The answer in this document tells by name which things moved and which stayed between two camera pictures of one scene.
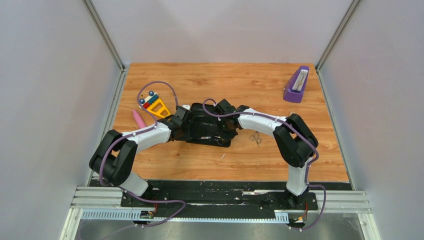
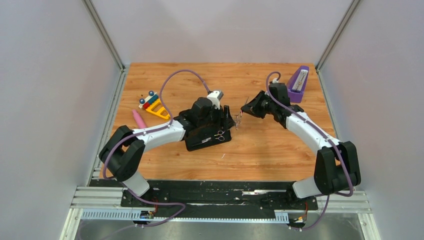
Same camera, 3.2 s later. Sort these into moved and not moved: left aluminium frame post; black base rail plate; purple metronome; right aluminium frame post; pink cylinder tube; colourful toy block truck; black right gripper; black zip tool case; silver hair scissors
Moved: silver hair scissors; black right gripper; black zip tool case
Not moved: black base rail plate; pink cylinder tube; colourful toy block truck; left aluminium frame post; right aluminium frame post; purple metronome
